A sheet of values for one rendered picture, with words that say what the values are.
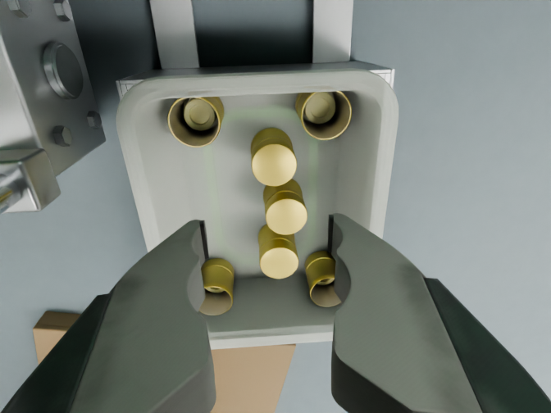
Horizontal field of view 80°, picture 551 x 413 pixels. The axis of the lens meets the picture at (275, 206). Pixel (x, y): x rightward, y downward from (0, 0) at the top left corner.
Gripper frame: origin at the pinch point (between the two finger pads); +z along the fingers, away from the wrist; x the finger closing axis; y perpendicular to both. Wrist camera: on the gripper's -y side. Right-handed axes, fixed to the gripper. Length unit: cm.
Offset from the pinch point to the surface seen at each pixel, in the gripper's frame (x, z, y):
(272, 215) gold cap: 0.4, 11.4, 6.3
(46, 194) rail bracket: -10.3, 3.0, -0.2
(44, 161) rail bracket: -10.3, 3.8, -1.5
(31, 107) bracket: -10.6, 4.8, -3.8
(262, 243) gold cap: -0.5, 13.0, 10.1
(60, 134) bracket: -10.2, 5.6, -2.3
